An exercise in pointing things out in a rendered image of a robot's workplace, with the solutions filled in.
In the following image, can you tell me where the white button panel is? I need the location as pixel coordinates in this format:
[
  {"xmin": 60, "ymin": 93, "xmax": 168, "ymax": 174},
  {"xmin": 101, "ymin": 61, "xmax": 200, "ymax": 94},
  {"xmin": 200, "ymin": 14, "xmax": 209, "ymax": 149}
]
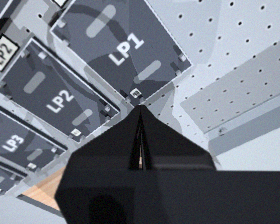
[{"xmin": 204, "ymin": 94, "xmax": 280, "ymax": 171}]

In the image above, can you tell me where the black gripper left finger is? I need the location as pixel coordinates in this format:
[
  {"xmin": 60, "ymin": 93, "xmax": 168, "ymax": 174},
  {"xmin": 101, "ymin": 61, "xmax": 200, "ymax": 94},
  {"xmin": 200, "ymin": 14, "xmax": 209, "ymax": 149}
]
[{"xmin": 63, "ymin": 105, "xmax": 141, "ymax": 173}]

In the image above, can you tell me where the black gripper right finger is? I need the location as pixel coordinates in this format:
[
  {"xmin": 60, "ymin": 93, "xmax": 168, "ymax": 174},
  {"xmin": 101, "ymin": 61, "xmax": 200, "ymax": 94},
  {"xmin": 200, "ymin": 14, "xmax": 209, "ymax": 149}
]
[{"xmin": 140, "ymin": 105, "xmax": 217, "ymax": 170}]

